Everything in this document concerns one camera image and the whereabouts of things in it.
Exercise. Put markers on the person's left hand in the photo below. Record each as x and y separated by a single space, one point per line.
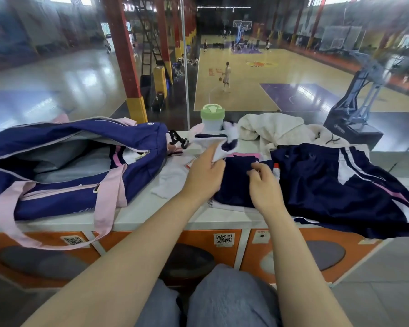
201 180

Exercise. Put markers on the person's right hand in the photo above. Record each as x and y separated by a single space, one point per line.
267 194

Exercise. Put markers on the person's left thumb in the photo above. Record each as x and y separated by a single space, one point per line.
221 166

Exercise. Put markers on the person's right thumb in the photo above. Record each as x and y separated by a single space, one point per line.
253 173

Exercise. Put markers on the navy pink jersey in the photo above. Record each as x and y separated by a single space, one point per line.
237 182

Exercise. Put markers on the white navy sports garment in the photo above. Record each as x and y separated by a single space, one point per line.
221 146

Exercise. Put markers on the person's right forearm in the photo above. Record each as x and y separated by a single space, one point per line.
298 272

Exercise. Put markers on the person's left forearm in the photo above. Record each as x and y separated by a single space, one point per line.
116 265

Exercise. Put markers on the small white red-capped bottle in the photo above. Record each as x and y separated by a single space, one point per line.
276 170

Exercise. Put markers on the green lid water bottle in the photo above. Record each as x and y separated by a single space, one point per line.
212 119

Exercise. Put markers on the cream hooded sweatshirt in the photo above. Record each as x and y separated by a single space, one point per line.
276 127

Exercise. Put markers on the white sticker black mark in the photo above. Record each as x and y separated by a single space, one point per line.
260 237

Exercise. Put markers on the white code sticker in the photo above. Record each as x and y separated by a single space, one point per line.
224 239
72 240

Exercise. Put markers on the navy shorts white pink stripes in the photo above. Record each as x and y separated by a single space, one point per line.
330 190

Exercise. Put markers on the orange locker cabinet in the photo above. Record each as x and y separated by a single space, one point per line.
197 246

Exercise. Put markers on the blue mobile basketball hoop stand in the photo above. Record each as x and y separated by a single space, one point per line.
356 108

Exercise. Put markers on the person's right leg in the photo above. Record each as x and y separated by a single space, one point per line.
231 298

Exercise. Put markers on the person's leg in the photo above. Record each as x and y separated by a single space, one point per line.
158 306
231 298

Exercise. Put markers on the distant blue basketball hoop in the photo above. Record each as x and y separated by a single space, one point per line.
242 30

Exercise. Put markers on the red pillar yellow base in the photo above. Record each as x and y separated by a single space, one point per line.
126 64

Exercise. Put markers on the slim red pillar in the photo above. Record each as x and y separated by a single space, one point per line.
163 37

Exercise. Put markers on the black metal ladder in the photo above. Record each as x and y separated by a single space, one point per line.
150 37

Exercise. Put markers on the person's left leg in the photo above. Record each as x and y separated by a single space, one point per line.
158 306

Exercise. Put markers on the navy pink duffel bag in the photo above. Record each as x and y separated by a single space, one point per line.
64 173

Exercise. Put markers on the yellow padded post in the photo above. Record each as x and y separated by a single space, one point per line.
160 81

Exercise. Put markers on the grey metal window post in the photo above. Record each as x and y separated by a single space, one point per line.
184 64

